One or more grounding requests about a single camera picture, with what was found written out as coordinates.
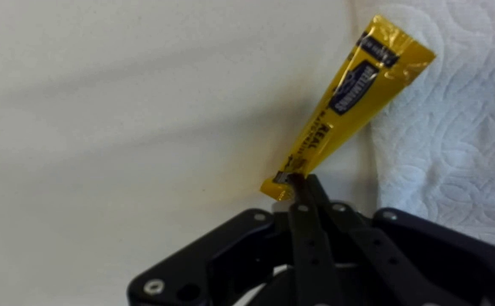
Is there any yellow condiment packet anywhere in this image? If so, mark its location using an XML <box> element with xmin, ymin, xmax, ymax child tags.
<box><xmin>260</xmin><ymin>15</ymin><xmax>435</xmax><ymax>200</ymax></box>

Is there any white paper towel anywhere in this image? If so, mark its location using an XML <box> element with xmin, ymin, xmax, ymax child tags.
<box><xmin>355</xmin><ymin>0</ymin><xmax>495</xmax><ymax>243</ymax></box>

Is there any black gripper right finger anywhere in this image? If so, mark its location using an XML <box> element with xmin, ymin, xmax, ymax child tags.
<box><xmin>285</xmin><ymin>175</ymin><xmax>495</xmax><ymax>306</ymax></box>

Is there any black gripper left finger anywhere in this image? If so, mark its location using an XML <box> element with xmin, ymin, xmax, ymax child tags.
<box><xmin>126</xmin><ymin>209</ymin><xmax>291</xmax><ymax>306</ymax></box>

